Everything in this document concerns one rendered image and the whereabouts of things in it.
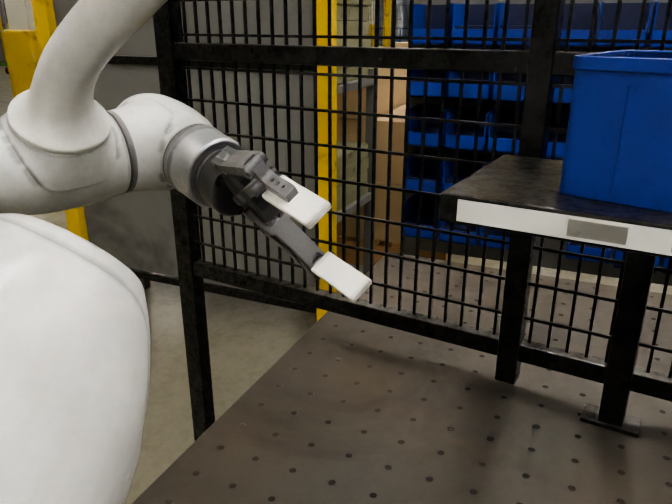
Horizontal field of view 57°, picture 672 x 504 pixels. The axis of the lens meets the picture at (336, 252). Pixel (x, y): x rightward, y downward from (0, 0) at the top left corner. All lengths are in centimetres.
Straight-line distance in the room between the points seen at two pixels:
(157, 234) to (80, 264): 232
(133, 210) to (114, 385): 238
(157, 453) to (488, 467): 134
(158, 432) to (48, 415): 174
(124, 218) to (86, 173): 202
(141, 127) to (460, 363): 57
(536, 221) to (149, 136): 45
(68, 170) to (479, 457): 57
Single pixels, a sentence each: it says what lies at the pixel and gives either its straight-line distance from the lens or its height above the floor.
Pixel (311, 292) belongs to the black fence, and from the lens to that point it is 103.
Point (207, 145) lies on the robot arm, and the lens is 73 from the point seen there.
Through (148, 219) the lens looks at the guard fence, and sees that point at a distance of 266.
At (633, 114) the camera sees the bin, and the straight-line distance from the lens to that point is 62.
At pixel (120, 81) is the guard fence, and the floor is 97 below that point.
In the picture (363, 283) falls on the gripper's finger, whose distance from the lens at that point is 66.
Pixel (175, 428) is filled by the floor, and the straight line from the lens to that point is 205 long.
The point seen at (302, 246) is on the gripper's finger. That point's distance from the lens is 70.
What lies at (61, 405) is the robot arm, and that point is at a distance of 31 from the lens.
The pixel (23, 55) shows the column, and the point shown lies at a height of 85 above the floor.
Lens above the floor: 119
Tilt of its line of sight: 21 degrees down
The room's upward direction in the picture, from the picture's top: straight up
